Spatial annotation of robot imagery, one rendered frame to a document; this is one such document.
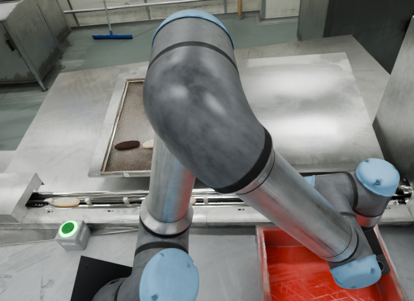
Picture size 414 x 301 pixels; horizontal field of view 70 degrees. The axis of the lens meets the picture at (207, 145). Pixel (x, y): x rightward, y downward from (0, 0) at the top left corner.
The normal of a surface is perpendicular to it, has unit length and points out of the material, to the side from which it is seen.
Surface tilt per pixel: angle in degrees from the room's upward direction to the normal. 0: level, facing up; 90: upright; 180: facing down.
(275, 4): 90
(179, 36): 8
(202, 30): 23
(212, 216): 0
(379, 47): 90
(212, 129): 57
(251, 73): 10
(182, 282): 45
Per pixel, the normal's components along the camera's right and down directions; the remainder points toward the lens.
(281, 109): -0.11, -0.58
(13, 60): -0.06, 0.70
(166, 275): 0.62, -0.51
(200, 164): -0.38, 0.56
